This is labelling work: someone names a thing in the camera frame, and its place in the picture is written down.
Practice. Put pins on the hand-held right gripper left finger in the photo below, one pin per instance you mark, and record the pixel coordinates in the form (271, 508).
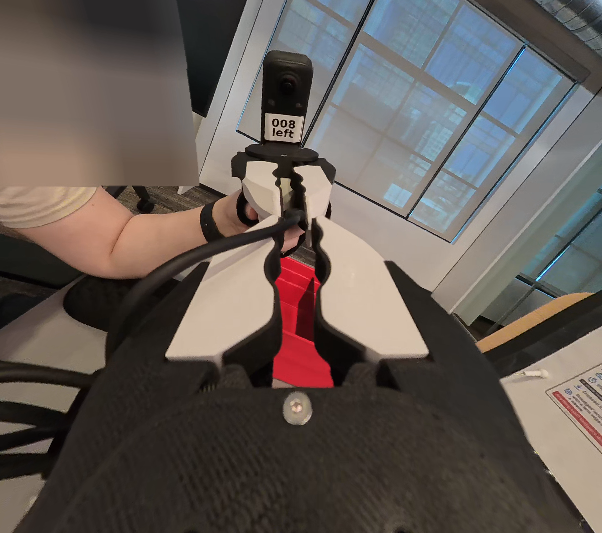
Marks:
(225, 321)

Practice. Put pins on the red plastic bin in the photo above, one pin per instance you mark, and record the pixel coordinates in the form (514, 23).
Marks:
(294, 307)

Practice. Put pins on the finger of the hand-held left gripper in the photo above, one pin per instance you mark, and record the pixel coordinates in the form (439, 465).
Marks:
(261, 187)
(317, 192)

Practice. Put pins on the black wall panel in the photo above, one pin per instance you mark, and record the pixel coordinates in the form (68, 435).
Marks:
(221, 2)

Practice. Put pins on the large grid window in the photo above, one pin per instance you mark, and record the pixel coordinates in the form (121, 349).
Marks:
(423, 96)

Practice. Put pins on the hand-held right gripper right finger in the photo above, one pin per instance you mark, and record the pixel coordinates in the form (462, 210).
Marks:
(371, 307)

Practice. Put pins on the wooden board with clear cover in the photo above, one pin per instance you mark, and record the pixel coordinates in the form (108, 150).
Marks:
(531, 317)

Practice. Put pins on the black wristband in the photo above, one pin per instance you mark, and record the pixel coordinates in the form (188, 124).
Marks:
(211, 223)

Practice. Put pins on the person's left hand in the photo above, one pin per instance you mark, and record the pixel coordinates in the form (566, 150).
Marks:
(228, 223)

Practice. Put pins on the person's left forearm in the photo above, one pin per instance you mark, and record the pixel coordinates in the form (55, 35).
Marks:
(141, 237)

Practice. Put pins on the printed instruction sheet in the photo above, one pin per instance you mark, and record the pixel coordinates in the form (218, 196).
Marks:
(583, 406)

